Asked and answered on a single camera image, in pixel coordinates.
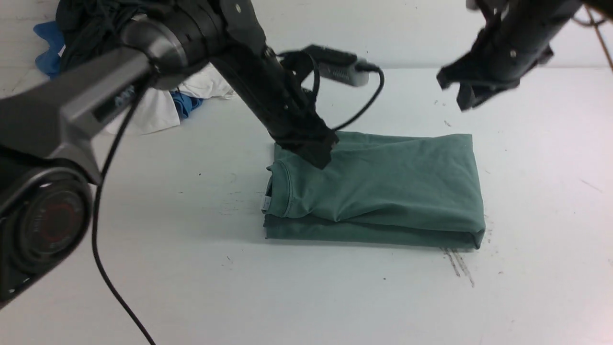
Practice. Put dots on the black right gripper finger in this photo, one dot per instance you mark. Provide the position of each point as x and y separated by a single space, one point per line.
449 75
471 96

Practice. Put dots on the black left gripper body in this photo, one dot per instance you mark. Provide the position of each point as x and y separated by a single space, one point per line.
281 90

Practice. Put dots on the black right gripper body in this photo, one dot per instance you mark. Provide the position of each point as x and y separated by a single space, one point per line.
507 48

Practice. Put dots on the green long-sleeved shirt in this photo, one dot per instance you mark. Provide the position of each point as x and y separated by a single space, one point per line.
379 190

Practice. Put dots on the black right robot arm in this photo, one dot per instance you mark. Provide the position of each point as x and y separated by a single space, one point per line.
556 12

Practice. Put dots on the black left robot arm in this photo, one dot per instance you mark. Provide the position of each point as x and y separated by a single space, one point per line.
47 161

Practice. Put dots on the white crumpled garment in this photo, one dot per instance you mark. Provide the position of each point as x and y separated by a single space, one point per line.
161 110

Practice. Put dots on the dark green crumpled garment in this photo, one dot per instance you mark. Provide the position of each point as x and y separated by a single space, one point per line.
91 28

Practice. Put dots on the blue crumpled garment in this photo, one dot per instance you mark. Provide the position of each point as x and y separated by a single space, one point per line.
49 64

